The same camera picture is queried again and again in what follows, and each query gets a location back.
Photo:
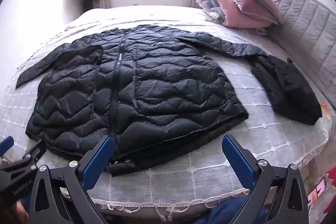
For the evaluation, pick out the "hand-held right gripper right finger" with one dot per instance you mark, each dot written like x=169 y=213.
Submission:
x=237 y=161

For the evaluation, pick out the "red and pink bag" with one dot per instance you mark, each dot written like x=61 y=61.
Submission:
x=321 y=192

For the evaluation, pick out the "black quilted down jacket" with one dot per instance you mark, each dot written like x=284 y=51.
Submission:
x=136 y=92

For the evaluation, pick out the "person's left hand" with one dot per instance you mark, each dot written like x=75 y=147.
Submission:
x=18 y=213

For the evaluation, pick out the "black folded garment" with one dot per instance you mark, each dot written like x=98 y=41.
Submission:
x=286 y=87

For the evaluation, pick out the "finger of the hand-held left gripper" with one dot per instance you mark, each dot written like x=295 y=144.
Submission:
x=6 y=144
x=35 y=151

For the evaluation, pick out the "grey padded headboard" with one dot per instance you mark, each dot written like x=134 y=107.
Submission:
x=304 y=19

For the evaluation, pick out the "pink folded quilt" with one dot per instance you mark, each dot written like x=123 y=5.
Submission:
x=244 y=7

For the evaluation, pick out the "orange tag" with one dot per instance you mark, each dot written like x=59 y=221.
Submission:
x=325 y=109

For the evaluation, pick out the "bed with grey bedspread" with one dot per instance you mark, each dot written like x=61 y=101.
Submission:
x=257 y=140

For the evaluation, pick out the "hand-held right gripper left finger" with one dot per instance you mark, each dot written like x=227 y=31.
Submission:
x=96 y=159

